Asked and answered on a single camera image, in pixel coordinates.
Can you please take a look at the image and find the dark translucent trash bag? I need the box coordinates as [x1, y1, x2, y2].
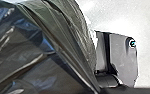
[0, 0, 102, 94]

